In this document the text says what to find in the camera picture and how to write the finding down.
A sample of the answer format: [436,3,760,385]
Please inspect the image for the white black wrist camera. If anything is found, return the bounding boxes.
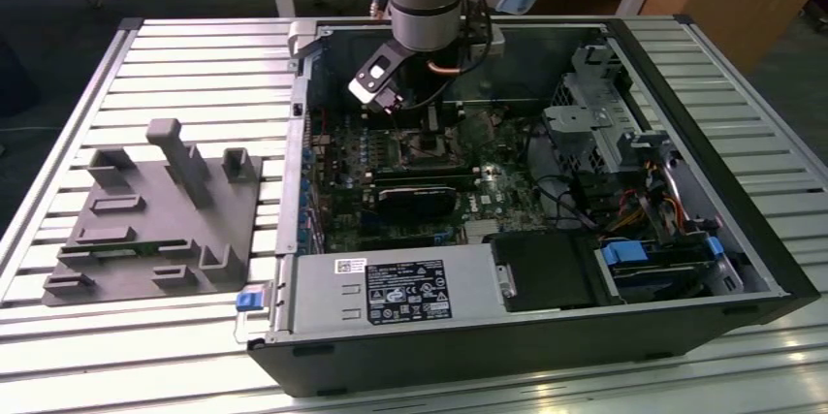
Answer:
[346,42,414,114]

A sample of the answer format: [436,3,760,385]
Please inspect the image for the black RAM slot white clips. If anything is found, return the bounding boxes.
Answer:
[362,111,425,128]

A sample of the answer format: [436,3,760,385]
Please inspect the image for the black drive bay box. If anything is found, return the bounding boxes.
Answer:
[488,232,613,313]

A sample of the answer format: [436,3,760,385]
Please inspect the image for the blue case latch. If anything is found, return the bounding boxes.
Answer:
[236,289,268,312]

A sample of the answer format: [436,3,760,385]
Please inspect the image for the orange yellow wire bundle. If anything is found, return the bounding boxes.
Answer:
[610,193,686,236]

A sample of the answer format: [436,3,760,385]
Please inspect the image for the perforated metal disk cage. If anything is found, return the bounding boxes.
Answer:
[541,43,677,175]

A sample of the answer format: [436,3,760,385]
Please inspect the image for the black graphics card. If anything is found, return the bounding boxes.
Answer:
[374,184,458,220]

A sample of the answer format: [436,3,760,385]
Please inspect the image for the black CPU socket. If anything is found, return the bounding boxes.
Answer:
[397,126,464,166]

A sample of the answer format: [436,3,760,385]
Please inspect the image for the blue disk carrier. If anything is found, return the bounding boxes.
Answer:
[597,238,648,272]

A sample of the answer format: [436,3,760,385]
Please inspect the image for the silver power supply unit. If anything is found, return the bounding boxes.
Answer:
[274,243,512,337]

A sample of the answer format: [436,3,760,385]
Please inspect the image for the green RAM stick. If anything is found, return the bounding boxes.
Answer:
[82,241,162,256]

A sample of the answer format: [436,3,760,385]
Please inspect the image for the black silver PC case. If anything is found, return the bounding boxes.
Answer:
[244,14,821,398]

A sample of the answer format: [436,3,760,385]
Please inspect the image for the grey parts rack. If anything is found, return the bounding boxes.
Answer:
[38,117,266,308]

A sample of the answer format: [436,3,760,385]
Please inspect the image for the silver chipset heat sink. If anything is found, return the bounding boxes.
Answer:
[462,218,498,241]

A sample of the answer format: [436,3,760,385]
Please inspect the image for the green motherboard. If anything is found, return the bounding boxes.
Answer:
[302,108,550,255]

